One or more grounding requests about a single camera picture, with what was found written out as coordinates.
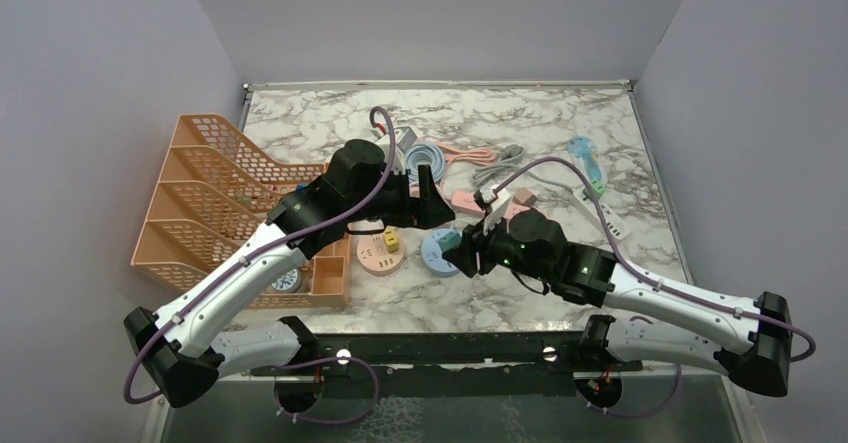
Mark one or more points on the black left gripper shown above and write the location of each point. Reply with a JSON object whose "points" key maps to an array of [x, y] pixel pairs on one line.
{"points": [[427, 211]]}

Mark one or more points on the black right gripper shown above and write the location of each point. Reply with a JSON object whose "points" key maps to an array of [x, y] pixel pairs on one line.
{"points": [[466, 255]]}

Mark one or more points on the yellow charger cube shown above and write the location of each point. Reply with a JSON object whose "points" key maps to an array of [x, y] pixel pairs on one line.
{"points": [[391, 240]]}

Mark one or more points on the teal charger cube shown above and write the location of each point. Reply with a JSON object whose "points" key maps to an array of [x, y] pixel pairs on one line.
{"points": [[449, 240]]}

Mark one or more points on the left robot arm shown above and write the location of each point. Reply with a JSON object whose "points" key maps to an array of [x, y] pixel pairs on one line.
{"points": [[183, 346]]}

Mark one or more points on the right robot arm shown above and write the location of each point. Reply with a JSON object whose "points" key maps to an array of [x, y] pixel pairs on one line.
{"points": [[745, 339]]}

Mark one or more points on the blue round power socket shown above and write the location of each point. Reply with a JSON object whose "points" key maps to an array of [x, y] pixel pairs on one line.
{"points": [[431, 253]]}

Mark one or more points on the pink power strip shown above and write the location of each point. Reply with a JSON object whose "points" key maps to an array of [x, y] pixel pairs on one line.
{"points": [[463, 202]]}

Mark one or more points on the pink round power socket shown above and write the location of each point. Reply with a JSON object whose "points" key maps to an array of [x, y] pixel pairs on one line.
{"points": [[375, 259]]}

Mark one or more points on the brown-pink charger cube upper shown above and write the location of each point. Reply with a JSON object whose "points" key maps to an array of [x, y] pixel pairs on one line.
{"points": [[525, 197]]}

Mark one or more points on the green charger on white strip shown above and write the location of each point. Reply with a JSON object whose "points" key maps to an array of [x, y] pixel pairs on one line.
{"points": [[595, 188]]}

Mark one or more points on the white power strip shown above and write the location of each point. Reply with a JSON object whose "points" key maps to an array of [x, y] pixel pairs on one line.
{"points": [[610, 220]]}

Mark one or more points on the round patterned tape tin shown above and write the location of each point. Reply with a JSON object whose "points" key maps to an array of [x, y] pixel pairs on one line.
{"points": [[289, 283]]}

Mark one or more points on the orange plastic desk organizer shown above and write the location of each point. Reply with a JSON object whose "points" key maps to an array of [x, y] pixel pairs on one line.
{"points": [[214, 189]]}

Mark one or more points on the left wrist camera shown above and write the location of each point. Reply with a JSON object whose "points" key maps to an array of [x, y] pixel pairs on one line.
{"points": [[405, 137]]}

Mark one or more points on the black metal base rail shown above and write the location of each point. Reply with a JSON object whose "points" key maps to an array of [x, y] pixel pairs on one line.
{"points": [[347, 365]]}

